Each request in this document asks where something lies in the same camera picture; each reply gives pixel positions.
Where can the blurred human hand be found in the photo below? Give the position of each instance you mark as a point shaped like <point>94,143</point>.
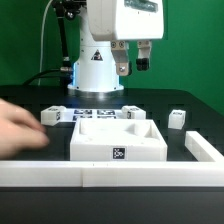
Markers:
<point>19,130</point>

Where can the white fence right wall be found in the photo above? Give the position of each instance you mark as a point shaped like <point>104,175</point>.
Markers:
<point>201,149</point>

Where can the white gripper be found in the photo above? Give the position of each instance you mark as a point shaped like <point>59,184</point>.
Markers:
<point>136,20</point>

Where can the white fence wall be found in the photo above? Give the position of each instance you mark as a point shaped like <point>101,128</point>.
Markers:
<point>110,174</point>
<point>201,149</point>

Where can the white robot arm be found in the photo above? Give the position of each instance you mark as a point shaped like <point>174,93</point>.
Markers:
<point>94,73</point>

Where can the white fence front wall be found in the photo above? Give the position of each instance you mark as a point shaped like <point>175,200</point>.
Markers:
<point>110,174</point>

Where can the white square tabletop part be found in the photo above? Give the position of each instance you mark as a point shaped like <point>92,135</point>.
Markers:
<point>117,140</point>

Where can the marker sheet on table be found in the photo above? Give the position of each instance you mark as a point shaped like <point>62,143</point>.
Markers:
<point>71,115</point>

